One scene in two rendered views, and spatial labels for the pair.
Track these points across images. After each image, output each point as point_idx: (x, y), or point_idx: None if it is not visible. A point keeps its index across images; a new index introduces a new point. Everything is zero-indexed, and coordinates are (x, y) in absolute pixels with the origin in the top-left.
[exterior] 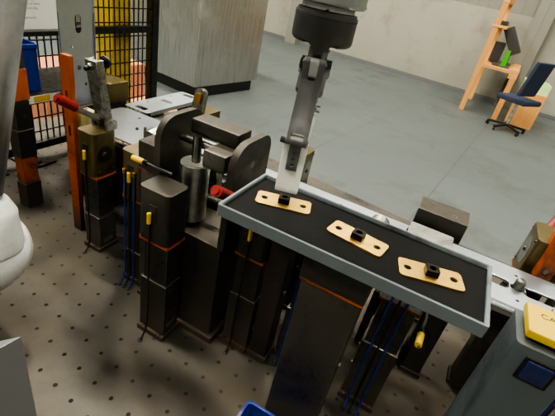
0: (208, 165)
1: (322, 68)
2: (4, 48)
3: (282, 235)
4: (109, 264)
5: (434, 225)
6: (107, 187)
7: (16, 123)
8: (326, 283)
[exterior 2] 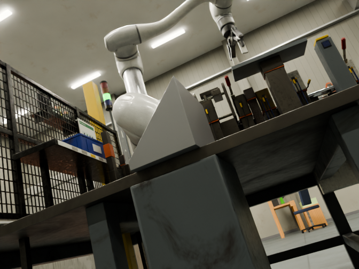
0: (214, 94)
1: (236, 27)
2: (143, 83)
3: (252, 58)
4: None
5: None
6: None
7: (113, 165)
8: (271, 67)
